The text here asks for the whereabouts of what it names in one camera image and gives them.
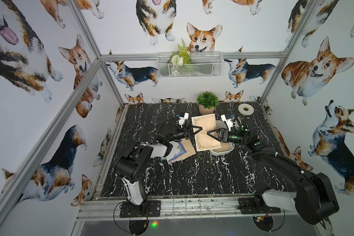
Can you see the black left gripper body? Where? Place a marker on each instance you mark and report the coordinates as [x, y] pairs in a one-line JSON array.
[[187, 131]]

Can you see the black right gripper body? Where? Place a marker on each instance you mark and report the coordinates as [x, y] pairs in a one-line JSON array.
[[234, 137]]

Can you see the tan stationery paper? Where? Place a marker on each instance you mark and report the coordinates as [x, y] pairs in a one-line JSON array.
[[190, 150], [202, 140]]

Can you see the blue bordered floral paper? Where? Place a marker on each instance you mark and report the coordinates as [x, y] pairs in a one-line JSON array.
[[177, 153]]

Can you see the white storage box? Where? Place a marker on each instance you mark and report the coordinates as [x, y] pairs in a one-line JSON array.
[[225, 147]]

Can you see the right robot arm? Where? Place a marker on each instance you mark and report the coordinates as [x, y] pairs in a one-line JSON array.
[[312, 196]]

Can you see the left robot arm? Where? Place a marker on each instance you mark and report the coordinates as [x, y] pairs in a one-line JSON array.
[[132, 161]]

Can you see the white tape roll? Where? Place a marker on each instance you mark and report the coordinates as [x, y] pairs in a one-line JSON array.
[[246, 109]]

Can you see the potted green plant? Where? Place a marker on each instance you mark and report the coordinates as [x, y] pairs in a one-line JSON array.
[[207, 102]]

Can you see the artificial fern and flower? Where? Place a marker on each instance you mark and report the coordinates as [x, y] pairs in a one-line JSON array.
[[179, 59]]

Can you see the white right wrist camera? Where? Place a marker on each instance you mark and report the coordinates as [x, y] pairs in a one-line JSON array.
[[228, 122]]

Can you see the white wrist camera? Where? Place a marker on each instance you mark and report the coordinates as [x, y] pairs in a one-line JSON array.
[[228, 122], [182, 119]]

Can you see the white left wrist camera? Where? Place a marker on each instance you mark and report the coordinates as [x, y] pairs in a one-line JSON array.
[[182, 119]]

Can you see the white wire wall basket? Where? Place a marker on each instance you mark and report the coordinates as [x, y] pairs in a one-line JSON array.
[[202, 65]]

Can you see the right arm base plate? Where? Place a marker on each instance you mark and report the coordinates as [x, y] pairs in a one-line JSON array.
[[255, 205]]

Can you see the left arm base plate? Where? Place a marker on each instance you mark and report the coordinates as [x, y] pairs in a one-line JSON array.
[[145, 209]]

